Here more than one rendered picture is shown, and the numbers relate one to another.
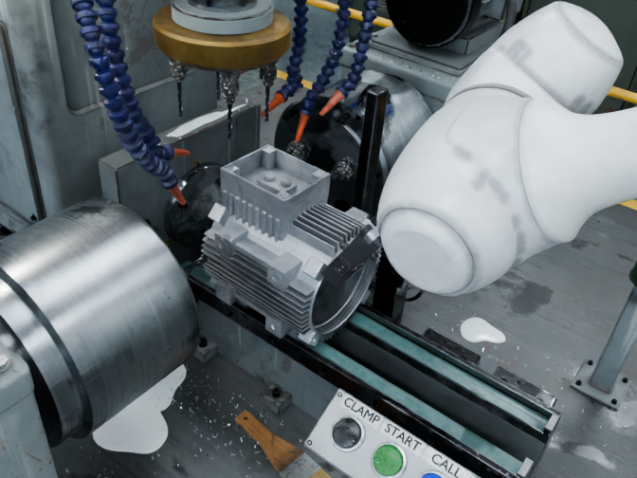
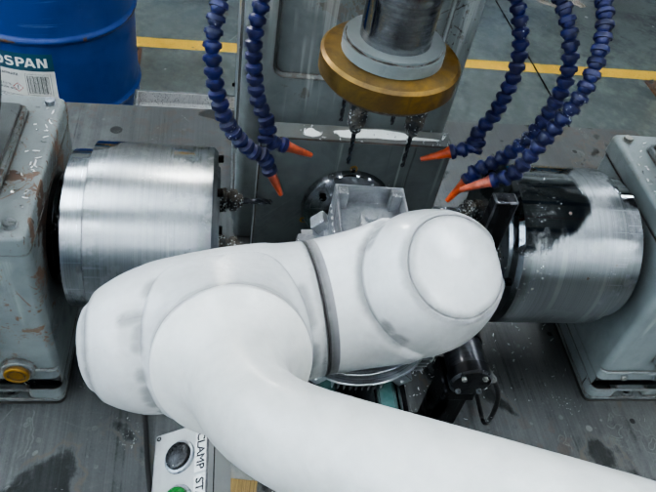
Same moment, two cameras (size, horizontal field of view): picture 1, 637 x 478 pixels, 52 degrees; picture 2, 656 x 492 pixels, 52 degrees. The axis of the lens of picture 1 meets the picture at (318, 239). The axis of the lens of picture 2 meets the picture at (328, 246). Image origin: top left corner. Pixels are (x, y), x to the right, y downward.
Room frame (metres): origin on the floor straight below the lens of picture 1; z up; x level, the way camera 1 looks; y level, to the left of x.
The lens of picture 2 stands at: (0.26, -0.35, 1.77)
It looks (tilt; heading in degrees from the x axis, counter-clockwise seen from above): 46 degrees down; 42
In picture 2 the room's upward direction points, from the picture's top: 12 degrees clockwise
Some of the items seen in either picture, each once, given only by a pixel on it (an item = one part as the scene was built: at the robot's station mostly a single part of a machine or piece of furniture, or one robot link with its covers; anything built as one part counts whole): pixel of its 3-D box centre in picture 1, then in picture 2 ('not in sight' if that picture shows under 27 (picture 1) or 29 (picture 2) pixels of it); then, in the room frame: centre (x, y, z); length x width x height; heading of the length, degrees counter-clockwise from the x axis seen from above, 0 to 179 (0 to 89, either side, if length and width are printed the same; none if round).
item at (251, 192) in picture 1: (274, 192); (369, 233); (0.80, 0.07, 1.11); 0.12 x 0.11 x 0.07; 54
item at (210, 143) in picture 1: (176, 212); (339, 200); (0.92, 0.25, 0.97); 0.30 x 0.11 x 0.34; 146
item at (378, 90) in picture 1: (368, 168); (474, 267); (0.87, -0.07, 1.12); 0.04 x 0.03 x 0.26; 56
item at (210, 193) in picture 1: (202, 206); (346, 208); (0.88, 0.19, 1.01); 0.15 x 0.02 x 0.15; 146
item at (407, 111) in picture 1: (364, 142); (556, 244); (1.10, -0.07, 1.04); 0.41 x 0.25 x 0.25; 146
